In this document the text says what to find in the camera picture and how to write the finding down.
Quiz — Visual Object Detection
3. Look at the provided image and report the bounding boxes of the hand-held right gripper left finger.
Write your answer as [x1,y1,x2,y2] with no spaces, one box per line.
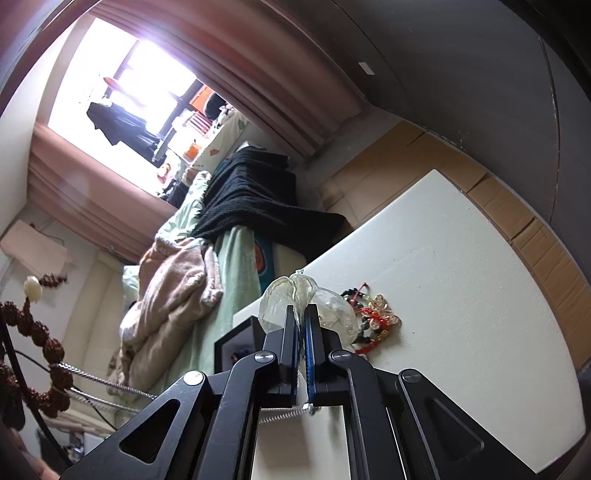
[60,305,301,480]

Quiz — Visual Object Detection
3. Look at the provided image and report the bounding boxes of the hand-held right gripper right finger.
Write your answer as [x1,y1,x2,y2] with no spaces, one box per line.
[304,305,540,480]

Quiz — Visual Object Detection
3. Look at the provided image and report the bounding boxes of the sheer organza pouch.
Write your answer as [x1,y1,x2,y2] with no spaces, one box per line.
[259,271,359,394]

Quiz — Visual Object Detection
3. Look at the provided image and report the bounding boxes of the brown seed bead necklace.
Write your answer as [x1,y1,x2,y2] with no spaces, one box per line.
[0,273,75,431]

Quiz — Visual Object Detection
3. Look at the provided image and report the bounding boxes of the black jewelry box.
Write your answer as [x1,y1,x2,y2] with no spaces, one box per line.
[213,316,267,373]

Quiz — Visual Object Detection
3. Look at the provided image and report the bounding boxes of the blue orange printed cushion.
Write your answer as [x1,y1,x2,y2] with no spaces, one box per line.
[251,237,279,297]

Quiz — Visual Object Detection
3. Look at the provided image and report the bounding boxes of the gold butterfly brooch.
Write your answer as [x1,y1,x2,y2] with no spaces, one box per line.
[369,294,402,331]

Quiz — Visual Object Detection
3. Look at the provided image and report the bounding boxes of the green bed sheet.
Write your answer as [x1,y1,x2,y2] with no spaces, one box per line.
[108,170,279,394]

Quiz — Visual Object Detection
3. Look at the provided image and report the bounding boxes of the pink fleece blanket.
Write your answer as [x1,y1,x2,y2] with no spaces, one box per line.
[117,234,228,385]

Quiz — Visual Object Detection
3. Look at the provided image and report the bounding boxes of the black knit blanket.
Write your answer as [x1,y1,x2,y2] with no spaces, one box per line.
[193,147,352,265]

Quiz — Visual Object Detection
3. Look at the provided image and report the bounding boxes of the white printed quilt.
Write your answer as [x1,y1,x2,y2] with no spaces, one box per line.
[193,108,254,172]

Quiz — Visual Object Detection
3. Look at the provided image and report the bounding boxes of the pink curtain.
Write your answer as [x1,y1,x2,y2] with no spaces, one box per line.
[90,0,403,160]
[27,124,182,265]

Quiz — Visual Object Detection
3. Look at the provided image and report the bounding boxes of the beige cloth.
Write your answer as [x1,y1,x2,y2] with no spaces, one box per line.
[0,219,75,278]

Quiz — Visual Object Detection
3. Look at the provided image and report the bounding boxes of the black hanging garment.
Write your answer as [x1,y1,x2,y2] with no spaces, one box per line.
[85,100,163,163]

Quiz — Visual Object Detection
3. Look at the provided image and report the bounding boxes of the window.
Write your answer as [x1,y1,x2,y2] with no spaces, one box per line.
[48,17,228,195]

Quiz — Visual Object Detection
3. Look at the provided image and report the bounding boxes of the red cord bead bracelet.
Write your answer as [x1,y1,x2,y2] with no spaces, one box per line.
[353,306,394,357]

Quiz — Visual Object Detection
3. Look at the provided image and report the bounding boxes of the dark bead bracelet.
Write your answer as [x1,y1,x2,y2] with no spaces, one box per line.
[340,282,371,309]

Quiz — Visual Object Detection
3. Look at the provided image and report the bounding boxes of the silver metal chain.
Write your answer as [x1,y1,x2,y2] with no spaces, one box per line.
[50,363,158,412]

